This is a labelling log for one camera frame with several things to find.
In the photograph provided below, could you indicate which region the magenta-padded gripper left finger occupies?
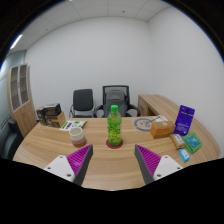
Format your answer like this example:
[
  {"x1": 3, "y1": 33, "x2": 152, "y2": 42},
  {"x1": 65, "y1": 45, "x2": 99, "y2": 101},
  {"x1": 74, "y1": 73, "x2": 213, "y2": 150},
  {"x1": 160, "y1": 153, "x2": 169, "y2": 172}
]
[{"x1": 43, "y1": 143, "x2": 94, "y2": 187}]

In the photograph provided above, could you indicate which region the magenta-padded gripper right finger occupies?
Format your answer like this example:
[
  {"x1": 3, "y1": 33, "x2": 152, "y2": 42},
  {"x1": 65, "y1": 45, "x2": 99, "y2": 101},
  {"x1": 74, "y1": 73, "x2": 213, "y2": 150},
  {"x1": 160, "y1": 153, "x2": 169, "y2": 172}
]
[{"x1": 133, "y1": 144, "x2": 183, "y2": 185}]

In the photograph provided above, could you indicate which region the green drink bottle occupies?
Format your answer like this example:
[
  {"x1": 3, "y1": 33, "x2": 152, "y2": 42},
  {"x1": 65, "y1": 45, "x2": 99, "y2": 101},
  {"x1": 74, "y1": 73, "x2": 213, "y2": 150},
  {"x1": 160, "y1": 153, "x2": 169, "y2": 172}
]
[{"x1": 106, "y1": 104, "x2": 123, "y2": 147}]

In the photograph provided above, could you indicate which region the small blue packet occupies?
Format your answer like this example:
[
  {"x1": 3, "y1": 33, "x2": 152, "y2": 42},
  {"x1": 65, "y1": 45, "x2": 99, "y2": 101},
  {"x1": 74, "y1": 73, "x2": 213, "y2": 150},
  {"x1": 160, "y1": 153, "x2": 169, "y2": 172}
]
[{"x1": 178, "y1": 148, "x2": 191, "y2": 163}]

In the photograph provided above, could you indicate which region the small yellow-brown packet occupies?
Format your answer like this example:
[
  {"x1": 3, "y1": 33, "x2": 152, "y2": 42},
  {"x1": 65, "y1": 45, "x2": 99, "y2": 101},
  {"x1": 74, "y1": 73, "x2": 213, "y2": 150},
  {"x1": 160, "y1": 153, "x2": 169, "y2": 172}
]
[{"x1": 169, "y1": 133, "x2": 187, "y2": 150}]

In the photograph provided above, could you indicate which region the green pouch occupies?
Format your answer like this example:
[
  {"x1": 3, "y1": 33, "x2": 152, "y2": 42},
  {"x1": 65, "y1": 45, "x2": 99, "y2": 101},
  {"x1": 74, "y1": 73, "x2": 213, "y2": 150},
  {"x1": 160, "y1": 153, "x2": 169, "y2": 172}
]
[{"x1": 181, "y1": 132, "x2": 203, "y2": 154}]

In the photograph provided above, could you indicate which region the orange-brown wooden box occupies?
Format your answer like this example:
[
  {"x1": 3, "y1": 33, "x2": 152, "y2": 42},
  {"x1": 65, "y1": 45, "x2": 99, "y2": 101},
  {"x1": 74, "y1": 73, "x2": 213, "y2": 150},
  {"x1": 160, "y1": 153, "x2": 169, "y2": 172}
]
[{"x1": 149, "y1": 120, "x2": 177, "y2": 140}]

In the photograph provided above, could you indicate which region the green and purple leaflet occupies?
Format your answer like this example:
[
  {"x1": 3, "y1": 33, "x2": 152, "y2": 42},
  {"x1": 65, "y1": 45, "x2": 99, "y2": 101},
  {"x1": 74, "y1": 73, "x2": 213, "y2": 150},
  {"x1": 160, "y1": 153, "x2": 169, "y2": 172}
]
[{"x1": 59, "y1": 120, "x2": 88, "y2": 132}]

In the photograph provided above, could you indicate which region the brown cardboard box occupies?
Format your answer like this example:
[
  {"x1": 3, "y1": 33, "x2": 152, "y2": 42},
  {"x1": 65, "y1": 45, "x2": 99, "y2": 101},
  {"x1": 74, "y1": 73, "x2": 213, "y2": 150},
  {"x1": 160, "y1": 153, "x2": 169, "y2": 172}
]
[{"x1": 49, "y1": 111, "x2": 67, "y2": 129}]

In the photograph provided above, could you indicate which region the purple packet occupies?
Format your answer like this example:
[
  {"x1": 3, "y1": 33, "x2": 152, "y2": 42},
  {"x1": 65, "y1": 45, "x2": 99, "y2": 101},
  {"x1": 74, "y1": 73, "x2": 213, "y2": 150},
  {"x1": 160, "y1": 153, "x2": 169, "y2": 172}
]
[{"x1": 173, "y1": 104, "x2": 196, "y2": 137}]

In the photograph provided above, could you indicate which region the flat round red coaster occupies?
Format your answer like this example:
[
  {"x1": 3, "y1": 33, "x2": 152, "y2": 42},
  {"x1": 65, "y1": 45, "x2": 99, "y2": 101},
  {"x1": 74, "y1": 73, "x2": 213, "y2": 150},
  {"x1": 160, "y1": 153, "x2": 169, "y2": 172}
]
[{"x1": 105, "y1": 138, "x2": 124, "y2": 150}]

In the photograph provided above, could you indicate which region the stack of dark boxes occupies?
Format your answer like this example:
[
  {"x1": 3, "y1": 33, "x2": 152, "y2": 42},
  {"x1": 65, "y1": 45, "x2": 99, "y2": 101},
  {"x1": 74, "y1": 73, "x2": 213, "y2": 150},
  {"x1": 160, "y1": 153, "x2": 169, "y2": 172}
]
[{"x1": 35, "y1": 102, "x2": 63, "y2": 127}]

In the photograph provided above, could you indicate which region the dark sofa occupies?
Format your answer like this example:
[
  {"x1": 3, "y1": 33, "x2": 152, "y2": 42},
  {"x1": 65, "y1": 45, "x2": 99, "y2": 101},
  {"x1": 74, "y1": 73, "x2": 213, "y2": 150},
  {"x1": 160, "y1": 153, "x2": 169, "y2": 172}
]
[{"x1": 0, "y1": 118, "x2": 24, "y2": 161}]

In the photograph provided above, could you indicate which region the wooden shelf cabinet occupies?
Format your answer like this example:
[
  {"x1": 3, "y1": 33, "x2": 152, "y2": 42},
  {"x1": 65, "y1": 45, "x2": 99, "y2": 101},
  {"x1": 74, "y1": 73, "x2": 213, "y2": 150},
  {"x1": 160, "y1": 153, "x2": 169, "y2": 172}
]
[{"x1": 6, "y1": 63, "x2": 38, "y2": 138}]

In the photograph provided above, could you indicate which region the wooden side desk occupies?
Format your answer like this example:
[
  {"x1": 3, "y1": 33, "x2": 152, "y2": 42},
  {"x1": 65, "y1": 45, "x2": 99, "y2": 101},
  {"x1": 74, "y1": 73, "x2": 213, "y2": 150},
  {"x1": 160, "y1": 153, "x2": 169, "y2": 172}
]
[{"x1": 137, "y1": 94, "x2": 183, "y2": 118}]

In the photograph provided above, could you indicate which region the black padded office chair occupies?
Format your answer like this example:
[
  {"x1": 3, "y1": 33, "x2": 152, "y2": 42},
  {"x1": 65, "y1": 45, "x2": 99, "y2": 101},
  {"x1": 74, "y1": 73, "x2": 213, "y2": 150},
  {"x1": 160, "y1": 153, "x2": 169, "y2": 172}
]
[{"x1": 68, "y1": 88, "x2": 96, "y2": 119}]

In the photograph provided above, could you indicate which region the grey backpack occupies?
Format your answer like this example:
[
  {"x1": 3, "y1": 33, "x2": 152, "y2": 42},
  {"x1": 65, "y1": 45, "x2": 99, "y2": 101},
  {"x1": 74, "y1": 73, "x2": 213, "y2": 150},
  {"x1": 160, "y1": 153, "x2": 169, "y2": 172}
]
[{"x1": 103, "y1": 89, "x2": 129, "y2": 118}]

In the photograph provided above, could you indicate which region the long ceiling light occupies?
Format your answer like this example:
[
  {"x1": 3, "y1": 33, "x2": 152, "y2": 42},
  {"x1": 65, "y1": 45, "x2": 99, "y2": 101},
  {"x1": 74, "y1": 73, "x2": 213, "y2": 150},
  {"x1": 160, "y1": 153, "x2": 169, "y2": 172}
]
[{"x1": 9, "y1": 33, "x2": 24, "y2": 50}]

